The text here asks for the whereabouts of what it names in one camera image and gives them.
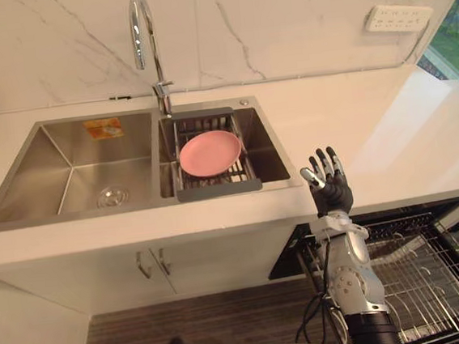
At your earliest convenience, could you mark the pink plate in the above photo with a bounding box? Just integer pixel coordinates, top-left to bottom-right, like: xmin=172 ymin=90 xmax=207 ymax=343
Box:
xmin=176 ymin=129 xmax=245 ymax=180

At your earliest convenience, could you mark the orange sticker label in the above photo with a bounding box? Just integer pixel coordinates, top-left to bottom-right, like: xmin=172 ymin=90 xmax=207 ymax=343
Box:
xmin=83 ymin=117 xmax=124 ymax=141

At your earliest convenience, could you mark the white wall power strip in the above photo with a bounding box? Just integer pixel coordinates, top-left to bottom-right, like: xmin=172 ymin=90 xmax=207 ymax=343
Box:
xmin=362 ymin=0 xmax=436 ymax=39

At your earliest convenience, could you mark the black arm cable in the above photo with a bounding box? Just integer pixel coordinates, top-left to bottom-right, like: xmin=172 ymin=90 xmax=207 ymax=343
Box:
xmin=284 ymin=227 xmax=344 ymax=344

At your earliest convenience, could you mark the white power cord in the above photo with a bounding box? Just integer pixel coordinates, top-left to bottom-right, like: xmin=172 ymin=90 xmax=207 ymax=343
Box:
xmin=392 ymin=18 xmax=436 ymax=66

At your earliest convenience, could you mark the dishwasher wire rack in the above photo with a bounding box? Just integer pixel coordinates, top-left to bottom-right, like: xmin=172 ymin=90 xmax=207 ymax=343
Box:
xmin=295 ymin=210 xmax=459 ymax=344

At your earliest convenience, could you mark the stainless steel double sink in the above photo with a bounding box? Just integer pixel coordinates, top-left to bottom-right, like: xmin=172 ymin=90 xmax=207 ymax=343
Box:
xmin=0 ymin=91 xmax=308 ymax=233

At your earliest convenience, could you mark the black built-in dishwasher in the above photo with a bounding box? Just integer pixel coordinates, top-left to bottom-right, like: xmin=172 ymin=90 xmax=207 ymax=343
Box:
xmin=261 ymin=194 xmax=459 ymax=344

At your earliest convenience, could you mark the grey sink drain rack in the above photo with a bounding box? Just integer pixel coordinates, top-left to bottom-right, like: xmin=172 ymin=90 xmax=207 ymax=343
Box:
xmin=168 ymin=104 xmax=264 ymax=204

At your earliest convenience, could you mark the chrome gooseneck faucet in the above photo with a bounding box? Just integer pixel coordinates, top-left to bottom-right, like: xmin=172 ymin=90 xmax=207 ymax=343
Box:
xmin=127 ymin=0 xmax=178 ymax=121

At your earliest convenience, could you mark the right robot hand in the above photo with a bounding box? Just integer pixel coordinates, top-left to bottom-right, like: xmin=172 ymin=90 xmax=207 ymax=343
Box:
xmin=298 ymin=143 xmax=356 ymax=220

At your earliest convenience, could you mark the round sink drain strainer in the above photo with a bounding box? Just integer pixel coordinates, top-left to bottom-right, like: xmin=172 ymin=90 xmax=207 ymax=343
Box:
xmin=94 ymin=183 xmax=132 ymax=209

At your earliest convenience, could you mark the white base cabinet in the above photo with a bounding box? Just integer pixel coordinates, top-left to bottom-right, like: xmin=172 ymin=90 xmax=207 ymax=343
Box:
xmin=0 ymin=208 xmax=319 ymax=325

